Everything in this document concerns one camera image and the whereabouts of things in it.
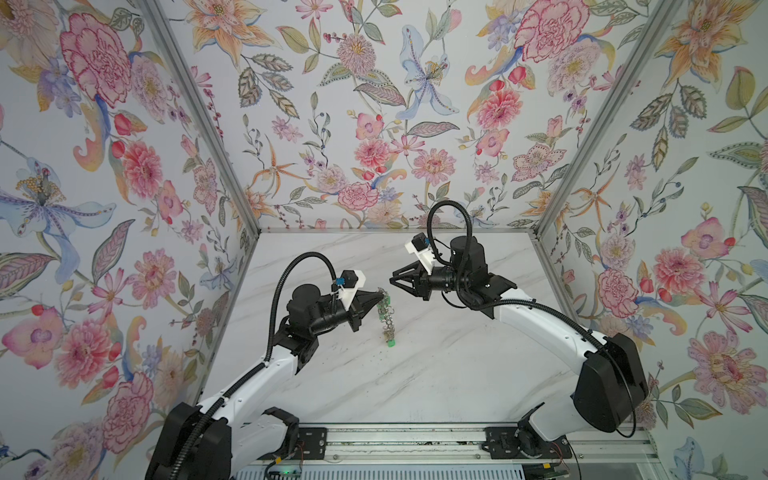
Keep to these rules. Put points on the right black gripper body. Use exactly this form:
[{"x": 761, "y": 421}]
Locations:
[{"x": 420, "y": 282}]

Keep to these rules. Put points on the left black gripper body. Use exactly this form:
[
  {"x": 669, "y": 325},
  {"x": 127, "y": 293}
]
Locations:
[{"x": 354, "y": 309}]

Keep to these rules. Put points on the round metal key organizer disc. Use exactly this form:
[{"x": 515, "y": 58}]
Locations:
[{"x": 385, "y": 313}]

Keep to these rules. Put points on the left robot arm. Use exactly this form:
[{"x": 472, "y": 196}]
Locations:
[{"x": 224, "y": 433}]

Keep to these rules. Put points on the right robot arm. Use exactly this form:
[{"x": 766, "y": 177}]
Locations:
[{"x": 611, "y": 383}]

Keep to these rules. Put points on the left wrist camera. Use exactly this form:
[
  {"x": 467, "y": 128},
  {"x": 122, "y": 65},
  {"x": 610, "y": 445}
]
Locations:
[{"x": 347, "y": 285}]

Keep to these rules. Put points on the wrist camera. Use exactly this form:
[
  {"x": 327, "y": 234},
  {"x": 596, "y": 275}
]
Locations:
[
  {"x": 347, "y": 285},
  {"x": 421, "y": 247}
]

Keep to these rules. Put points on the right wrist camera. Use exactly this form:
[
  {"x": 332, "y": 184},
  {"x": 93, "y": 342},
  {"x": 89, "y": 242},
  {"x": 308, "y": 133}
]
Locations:
[{"x": 421, "y": 247}]

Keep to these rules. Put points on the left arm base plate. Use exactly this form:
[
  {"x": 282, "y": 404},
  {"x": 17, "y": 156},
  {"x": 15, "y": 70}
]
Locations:
[{"x": 305, "y": 443}]

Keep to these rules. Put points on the aluminium mounting rail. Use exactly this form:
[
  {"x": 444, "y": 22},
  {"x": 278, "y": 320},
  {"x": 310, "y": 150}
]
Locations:
[{"x": 459, "y": 443}]

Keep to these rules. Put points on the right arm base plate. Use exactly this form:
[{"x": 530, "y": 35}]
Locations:
[{"x": 511, "y": 442}]

